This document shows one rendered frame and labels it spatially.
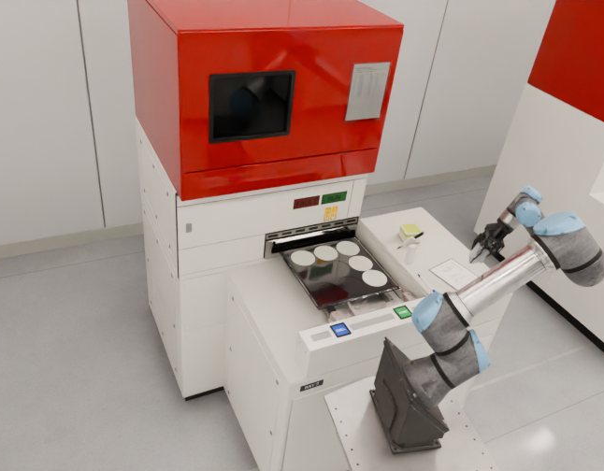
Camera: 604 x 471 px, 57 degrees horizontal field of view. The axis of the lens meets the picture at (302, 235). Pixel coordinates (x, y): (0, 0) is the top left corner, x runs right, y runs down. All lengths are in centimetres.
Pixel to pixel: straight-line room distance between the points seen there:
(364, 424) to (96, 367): 165
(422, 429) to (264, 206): 101
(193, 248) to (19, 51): 158
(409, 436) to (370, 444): 13
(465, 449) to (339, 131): 117
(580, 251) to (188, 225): 131
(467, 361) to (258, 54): 113
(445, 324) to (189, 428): 156
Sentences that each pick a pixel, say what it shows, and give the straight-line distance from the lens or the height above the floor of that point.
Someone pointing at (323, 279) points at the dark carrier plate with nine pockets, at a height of 90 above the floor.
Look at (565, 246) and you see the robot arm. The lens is 163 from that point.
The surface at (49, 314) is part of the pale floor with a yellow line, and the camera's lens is 343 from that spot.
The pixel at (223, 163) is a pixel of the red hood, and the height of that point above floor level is 136.
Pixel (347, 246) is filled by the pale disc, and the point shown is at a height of 90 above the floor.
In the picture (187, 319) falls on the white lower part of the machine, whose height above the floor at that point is 60.
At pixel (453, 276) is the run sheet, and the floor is 97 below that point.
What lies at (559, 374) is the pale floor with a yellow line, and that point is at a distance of 355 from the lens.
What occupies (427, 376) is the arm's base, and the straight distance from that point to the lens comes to 168.
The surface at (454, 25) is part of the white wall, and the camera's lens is 435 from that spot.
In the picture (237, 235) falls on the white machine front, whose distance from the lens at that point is 222.
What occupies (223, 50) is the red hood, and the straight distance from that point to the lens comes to 180.
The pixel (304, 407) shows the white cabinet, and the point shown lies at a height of 66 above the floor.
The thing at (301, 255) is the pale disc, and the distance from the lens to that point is 230.
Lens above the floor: 230
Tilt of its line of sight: 35 degrees down
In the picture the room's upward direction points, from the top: 7 degrees clockwise
